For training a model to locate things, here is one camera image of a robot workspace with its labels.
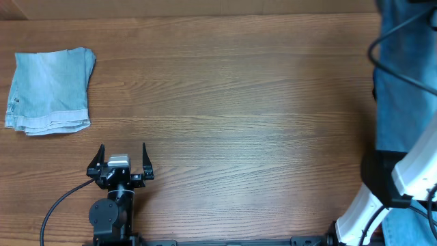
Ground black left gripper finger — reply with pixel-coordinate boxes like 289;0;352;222
87;143;105;169
142;143;153;175

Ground medium blue denim jeans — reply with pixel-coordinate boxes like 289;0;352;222
373;0;436;245

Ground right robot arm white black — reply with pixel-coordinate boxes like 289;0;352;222
335;117;436;245

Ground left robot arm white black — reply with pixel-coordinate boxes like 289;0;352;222
86;145;154;245

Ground folded light blue jeans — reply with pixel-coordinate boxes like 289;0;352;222
5;47;96;136

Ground brown cardboard backboard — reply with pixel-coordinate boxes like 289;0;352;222
1;0;376;21

